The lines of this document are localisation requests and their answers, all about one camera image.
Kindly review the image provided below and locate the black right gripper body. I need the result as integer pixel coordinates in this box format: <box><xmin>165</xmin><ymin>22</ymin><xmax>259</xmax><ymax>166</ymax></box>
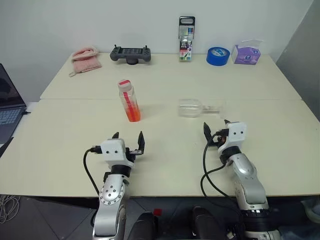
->
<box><xmin>210</xmin><ymin>127</ymin><xmax>230</xmax><ymax>149</ymax></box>

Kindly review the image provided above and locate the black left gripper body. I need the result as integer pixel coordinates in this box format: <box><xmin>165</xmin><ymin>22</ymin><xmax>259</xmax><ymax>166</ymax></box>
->
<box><xmin>124</xmin><ymin>147</ymin><xmax>144</xmax><ymax>163</ymax></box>

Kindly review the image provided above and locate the bottle with orange liquid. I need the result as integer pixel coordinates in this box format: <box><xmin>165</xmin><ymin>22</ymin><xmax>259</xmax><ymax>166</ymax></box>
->
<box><xmin>119</xmin><ymin>87</ymin><xmax>142</xmax><ymax>123</ymax></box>

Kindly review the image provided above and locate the clear plastic glass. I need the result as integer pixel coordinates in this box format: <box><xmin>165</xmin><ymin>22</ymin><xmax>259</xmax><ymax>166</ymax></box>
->
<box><xmin>177</xmin><ymin>98</ymin><xmax>227</xmax><ymax>119</ymax></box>

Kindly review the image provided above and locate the blue tape roll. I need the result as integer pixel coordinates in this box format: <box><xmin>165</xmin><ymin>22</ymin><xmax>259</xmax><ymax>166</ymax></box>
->
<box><xmin>206</xmin><ymin>46</ymin><xmax>231</xmax><ymax>67</ymax></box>

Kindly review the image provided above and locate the purple tissue pack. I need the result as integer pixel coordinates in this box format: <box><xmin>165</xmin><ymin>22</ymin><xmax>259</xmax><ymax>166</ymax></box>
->
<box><xmin>230</xmin><ymin>38</ymin><xmax>264</xmax><ymax>66</ymax></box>

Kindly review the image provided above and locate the dark rounded shape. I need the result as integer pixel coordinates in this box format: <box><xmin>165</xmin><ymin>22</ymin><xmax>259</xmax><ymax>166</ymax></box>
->
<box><xmin>191</xmin><ymin>205</ymin><xmax>226</xmax><ymax>240</ymax></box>
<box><xmin>134</xmin><ymin>211</ymin><xmax>160</xmax><ymax>240</ymax></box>

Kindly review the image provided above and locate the pink knitted cloth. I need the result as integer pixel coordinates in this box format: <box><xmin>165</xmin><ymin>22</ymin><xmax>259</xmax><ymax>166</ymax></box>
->
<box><xmin>68</xmin><ymin>45</ymin><xmax>103</xmax><ymax>78</ymax></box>

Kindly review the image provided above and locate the grey handheld controller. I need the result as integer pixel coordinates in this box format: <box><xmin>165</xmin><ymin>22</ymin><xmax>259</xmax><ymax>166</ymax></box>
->
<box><xmin>109</xmin><ymin>44</ymin><xmax>153</xmax><ymax>66</ymax></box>

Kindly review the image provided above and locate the marker pen pack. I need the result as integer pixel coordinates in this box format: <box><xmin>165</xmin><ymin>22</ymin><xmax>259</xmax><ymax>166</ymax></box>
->
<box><xmin>178</xmin><ymin>16</ymin><xmax>196</xmax><ymax>62</ymax></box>

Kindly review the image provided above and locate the grey partition panel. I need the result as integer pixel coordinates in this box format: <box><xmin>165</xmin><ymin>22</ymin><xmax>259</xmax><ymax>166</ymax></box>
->
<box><xmin>274</xmin><ymin>0</ymin><xmax>320</xmax><ymax>101</ymax></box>

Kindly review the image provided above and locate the dark laptop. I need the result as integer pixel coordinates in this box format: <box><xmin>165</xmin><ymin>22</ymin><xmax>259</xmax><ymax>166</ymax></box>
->
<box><xmin>0</xmin><ymin>62</ymin><xmax>28</xmax><ymax>159</ymax></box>

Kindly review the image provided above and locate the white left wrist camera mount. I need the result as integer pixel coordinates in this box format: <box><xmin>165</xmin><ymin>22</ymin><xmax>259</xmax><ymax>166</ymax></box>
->
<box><xmin>100</xmin><ymin>138</ymin><xmax>136</xmax><ymax>169</ymax></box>

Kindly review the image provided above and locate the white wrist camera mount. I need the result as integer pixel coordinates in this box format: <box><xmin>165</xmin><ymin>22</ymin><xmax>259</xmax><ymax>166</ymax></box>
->
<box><xmin>100</xmin><ymin>138</ymin><xmax>136</xmax><ymax>169</ymax></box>
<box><xmin>217</xmin><ymin>121</ymin><xmax>248</xmax><ymax>154</ymax></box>

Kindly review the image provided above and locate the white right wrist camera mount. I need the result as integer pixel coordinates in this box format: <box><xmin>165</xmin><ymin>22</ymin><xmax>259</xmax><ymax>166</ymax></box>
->
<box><xmin>217</xmin><ymin>121</ymin><xmax>248</xmax><ymax>154</ymax></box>

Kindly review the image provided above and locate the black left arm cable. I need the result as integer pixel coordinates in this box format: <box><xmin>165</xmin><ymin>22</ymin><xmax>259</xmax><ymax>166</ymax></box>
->
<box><xmin>83</xmin><ymin>144</ymin><xmax>103</xmax><ymax>197</ymax></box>

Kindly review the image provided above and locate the white cable bundle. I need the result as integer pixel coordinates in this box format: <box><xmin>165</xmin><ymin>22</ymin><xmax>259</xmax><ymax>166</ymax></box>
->
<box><xmin>0</xmin><ymin>194</ymin><xmax>21</xmax><ymax>224</ymax></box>

